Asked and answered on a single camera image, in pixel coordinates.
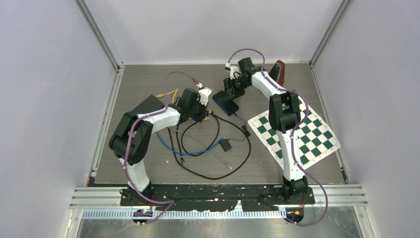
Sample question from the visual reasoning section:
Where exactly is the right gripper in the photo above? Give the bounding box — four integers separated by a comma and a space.
222, 76, 249, 103

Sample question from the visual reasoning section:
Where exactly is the small black blue switch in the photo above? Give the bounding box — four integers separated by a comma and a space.
212, 90, 239, 116

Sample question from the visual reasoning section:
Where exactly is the yellow ethernet cable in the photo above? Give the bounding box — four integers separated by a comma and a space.
156, 88, 210, 121

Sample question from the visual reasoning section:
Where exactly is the dark grey network switch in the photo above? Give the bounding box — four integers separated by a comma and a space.
130, 95, 164, 115

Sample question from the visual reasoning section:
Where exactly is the blue ethernet cable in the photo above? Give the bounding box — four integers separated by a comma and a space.
155, 131, 225, 156

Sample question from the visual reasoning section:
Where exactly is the long black cable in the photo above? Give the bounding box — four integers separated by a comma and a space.
165, 112, 253, 180

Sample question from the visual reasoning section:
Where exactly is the black power adapter with cord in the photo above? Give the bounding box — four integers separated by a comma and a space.
220, 113, 251, 152

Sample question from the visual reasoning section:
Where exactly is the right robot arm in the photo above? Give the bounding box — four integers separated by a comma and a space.
215, 58, 309, 204

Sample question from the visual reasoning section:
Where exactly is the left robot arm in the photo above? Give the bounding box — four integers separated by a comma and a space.
108, 87, 212, 205

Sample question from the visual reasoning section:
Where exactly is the brown metronome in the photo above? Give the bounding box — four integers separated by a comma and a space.
268, 60, 285, 86

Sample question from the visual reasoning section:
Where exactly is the green white chessboard mat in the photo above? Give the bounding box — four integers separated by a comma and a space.
248, 107, 341, 169

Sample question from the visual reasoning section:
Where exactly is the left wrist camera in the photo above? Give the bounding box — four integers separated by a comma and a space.
196, 83, 212, 107

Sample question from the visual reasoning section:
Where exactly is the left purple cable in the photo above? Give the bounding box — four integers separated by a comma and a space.
123, 71, 201, 224

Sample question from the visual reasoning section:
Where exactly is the purple cable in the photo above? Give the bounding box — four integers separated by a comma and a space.
123, 71, 201, 224
227, 48, 329, 228

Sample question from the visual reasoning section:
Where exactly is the black ethernet cable teal boot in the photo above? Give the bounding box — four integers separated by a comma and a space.
175, 125, 185, 165

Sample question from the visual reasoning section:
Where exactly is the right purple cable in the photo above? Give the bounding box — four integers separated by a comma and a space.
227, 48, 329, 228

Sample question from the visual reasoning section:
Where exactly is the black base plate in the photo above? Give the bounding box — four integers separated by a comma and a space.
119, 183, 315, 213

